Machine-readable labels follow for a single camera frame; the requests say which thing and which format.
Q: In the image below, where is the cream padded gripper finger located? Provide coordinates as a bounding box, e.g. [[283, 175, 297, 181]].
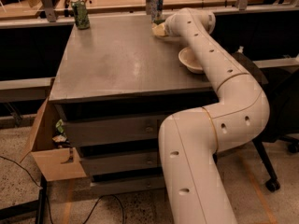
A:
[[152, 23, 167, 37]]

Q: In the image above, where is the black floor cable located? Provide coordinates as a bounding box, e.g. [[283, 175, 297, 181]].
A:
[[0, 154, 126, 224]]

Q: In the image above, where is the open cardboard box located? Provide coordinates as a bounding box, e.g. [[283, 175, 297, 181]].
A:
[[19, 77, 88, 183]]

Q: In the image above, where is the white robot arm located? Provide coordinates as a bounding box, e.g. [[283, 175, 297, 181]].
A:
[[158, 8, 270, 224]]

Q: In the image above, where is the white paper bowl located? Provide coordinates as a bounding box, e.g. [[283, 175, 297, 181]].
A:
[[178, 47, 204, 74]]

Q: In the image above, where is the green soda can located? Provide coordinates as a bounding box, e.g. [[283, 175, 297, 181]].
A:
[[71, 0, 90, 30]]

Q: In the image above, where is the grey drawer cabinet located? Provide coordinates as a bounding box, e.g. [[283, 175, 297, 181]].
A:
[[50, 15, 218, 195]]

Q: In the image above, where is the green wrapper in box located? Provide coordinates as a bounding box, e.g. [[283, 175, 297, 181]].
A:
[[52, 119, 67, 143]]

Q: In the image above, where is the silver blue redbull can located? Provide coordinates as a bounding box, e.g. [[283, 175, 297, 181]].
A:
[[150, 0, 164, 22]]

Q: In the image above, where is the black office chair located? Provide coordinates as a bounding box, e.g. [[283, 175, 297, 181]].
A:
[[231, 51, 299, 193]]

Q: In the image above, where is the green and yellow sponge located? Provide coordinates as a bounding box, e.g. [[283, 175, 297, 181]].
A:
[[153, 20, 165, 25]]

